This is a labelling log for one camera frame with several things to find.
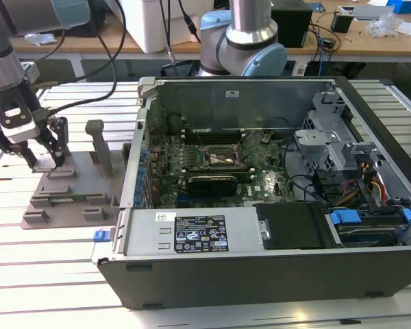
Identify black speaker box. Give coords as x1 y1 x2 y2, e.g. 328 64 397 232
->
270 7 314 49

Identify green motherboard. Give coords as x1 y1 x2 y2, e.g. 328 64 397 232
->
146 129 297 208

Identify clear plastic bag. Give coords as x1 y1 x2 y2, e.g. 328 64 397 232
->
365 12 406 39

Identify white paper cards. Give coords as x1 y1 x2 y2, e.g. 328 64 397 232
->
393 22 411 42

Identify blue cardboard box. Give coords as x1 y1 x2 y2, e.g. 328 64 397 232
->
386 0 411 15

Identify black RAM slot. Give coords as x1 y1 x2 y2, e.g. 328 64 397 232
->
184 135 244 141
182 170 255 178
184 139 244 145
182 164 255 172

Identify small black box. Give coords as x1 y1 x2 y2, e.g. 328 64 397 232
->
330 12 354 34

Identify silver flat tray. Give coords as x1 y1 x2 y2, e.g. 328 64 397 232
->
335 3 395 22

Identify black graphics card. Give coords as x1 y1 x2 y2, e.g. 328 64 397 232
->
187 174 240 199

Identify black plastic shroud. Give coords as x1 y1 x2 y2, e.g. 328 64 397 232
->
252 202 328 250

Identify white plastic container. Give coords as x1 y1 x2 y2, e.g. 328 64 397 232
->
139 0 206 54

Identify green RAM stick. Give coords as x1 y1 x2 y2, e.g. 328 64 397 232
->
48 195 92 204

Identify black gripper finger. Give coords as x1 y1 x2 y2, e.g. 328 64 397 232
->
36 115 70 169
6 138 39 173

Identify crumpled white paper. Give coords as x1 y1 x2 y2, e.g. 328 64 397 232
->
23 32 58 47

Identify silver metal drive cage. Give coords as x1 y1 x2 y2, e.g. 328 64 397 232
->
292 90 362 181

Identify orange yellow wire bundle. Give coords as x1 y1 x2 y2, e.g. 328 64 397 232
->
340 162 390 206

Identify blue disk carrier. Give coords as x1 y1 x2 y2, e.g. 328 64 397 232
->
324 207 411 248

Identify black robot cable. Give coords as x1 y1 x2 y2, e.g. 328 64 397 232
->
34 0 128 114

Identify gray parts rack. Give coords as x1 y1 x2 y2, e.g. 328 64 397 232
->
20 119 133 230

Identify metal socket cover frame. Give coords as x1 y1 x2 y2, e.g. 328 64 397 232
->
238 132 261 164

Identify white power strip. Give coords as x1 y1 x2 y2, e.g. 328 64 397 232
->
292 60 308 77

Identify silver power supply unit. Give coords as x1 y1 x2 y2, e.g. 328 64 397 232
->
121 206 272 257

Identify wooden desk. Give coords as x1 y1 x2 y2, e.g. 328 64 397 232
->
0 0 411 83

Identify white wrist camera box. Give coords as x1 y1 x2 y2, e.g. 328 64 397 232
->
0 97 42 144

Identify black PC case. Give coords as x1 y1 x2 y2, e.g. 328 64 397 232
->
90 75 411 311

